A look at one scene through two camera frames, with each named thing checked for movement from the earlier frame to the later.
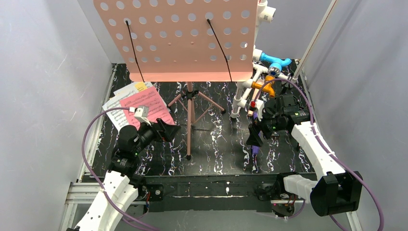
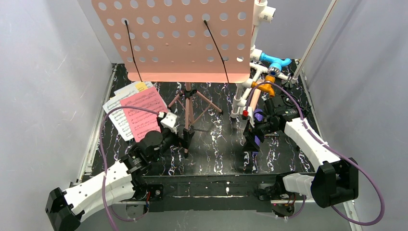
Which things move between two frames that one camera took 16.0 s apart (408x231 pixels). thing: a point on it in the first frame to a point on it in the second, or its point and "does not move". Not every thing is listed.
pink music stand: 184,41 does not move
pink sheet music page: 150,98 does not move
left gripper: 160,129 to 184,137
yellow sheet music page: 141,86 does not move
